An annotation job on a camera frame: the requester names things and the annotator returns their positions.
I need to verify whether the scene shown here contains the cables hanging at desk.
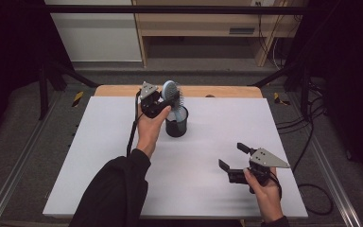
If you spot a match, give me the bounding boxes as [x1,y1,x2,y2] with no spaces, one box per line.
[255,1,286,71]

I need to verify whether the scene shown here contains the black mesh pen holder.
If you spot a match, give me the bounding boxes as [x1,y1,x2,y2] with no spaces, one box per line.
[164,105,190,138]

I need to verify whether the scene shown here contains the white table mat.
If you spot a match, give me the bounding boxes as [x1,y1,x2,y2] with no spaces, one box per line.
[43,96,309,219]

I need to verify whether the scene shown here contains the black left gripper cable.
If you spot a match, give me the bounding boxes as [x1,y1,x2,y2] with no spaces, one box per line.
[125,89,144,158]

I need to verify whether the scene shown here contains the black metal stand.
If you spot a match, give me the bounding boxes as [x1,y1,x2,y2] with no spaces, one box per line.
[37,59,99,121]
[251,61,314,121]

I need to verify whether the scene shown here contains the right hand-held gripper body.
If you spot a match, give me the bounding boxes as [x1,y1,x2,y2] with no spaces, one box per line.
[228,148,291,194]

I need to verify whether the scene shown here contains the grey label on desk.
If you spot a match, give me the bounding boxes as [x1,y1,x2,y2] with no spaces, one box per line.
[229,27,256,35]

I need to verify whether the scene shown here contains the light blue hairbrush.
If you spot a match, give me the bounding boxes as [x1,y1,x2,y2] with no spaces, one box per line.
[161,79,187,125]

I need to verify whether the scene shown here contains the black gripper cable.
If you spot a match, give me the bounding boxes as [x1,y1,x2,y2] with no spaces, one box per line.
[268,171,284,201]
[125,89,144,158]

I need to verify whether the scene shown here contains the person's left hand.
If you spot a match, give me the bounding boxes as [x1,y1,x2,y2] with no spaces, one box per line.
[135,105,172,159]

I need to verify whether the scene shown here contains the light wooden desk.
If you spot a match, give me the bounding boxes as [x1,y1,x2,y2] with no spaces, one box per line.
[131,0,301,68]

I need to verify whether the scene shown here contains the black horizontal frame bar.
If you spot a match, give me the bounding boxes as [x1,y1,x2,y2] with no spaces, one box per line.
[43,4,310,15]

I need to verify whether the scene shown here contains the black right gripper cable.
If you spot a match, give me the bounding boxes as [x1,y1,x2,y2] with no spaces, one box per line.
[268,171,284,201]

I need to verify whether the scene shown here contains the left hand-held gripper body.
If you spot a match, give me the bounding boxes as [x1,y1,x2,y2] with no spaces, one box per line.
[138,80,172,120]

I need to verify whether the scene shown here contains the black curtain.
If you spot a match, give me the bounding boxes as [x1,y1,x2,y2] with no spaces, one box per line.
[291,0,363,183]
[0,0,74,152]

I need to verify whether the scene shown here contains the white cabinet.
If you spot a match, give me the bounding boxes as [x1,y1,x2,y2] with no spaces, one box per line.
[43,0,143,62]

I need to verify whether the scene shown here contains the yellow black hazard tape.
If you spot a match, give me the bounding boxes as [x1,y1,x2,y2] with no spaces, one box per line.
[272,92,291,106]
[71,91,85,108]

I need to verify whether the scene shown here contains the person's right hand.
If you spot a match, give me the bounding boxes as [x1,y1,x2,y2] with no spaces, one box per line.
[243,168,285,223]

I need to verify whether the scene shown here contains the aluminium floor rail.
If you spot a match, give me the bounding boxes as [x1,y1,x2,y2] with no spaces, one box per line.
[0,94,62,227]
[308,133,363,227]

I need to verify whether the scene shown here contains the black floor cables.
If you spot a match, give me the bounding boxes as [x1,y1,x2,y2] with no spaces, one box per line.
[276,79,335,217]

